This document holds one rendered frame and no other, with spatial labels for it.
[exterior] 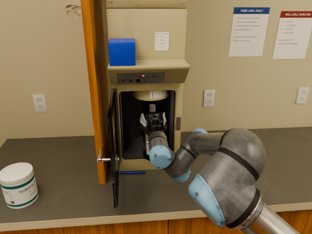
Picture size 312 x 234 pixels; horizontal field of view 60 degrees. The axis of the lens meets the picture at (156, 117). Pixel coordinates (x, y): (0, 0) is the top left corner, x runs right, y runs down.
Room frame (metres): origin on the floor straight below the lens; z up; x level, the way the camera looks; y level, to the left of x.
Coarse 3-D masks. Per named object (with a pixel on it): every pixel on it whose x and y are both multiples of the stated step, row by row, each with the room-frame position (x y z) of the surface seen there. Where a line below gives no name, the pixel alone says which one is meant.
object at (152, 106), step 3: (150, 105) 1.13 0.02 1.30; (153, 105) 1.13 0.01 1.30; (150, 108) 1.13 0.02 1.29; (153, 108) 1.13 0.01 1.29; (144, 111) 1.13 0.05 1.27; (147, 111) 1.13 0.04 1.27; (150, 111) 1.13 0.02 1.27; (153, 111) 1.13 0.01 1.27; (156, 111) 1.13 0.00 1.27; (159, 111) 1.13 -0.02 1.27; (144, 114) 1.12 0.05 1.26; (147, 114) 1.11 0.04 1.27; (153, 114) 1.10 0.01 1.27; (156, 114) 1.11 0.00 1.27; (159, 114) 1.12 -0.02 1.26
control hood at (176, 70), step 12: (144, 60) 1.11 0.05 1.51; (156, 60) 1.12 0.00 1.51; (168, 60) 1.12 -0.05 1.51; (180, 60) 1.12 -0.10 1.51; (120, 72) 1.03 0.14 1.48; (132, 72) 1.03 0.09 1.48; (144, 72) 1.04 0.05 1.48; (156, 72) 1.04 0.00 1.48; (168, 72) 1.05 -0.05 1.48; (180, 72) 1.06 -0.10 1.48
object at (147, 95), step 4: (136, 92) 1.19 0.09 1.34; (140, 92) 1.17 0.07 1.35; (144, 92) 1.17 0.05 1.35; (148, 92) 1.16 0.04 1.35; (152, 92) 1.16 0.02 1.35; (156, 92) 1.17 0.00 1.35; (160, 92) 1.18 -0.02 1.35; (164, 92) 1.19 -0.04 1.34; (136, 96) 1.18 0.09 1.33; (140, 96) 1.17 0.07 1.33; (144, 96) 1.16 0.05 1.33; (148, 96) 1.16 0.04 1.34; (152, 96) 1.15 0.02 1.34; (156, 96) 1.16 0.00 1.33; (160, 96) 1.17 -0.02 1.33; (164, 96) 1.18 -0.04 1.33; (144, 100) 1.15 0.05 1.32; (148, 100) 1.15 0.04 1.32; (152, 100) 1.15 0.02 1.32; (156, 100) 1.15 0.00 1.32
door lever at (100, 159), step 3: (102, 147) 0.91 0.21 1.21; (99, 150) 0.89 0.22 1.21; (102, 150) 0.89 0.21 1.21; (99, 153) 0.87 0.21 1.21; (102, 153) 0.87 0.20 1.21; (99, 156) 0.85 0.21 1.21; (102, 156) 0.85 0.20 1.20; (99, 159) 0.83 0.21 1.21; (102, 159) 0.84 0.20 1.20; (105, 159) 0.84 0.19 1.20; (108, 159) 0.84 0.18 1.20
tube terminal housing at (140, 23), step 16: (112, 16) 1.12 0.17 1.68; (128, 16) 1.13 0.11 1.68; (144, 16) 1.13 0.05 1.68; (160, 16) 1.14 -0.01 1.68; (176, 16) 1.15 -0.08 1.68; (112, 32) 1.12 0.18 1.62; (128, 32) 1.13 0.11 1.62; (144, 32) 1.13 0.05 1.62; (176, 32) 1.15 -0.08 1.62; (144, 48) 1.13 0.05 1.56; (176, 48) 1.15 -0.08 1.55; (176, 96) 1.15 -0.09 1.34; (176, 112) 1.15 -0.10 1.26; (176, 144) 1.15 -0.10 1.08; (128, 160) 1.12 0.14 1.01; (144, 160) 1.13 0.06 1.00
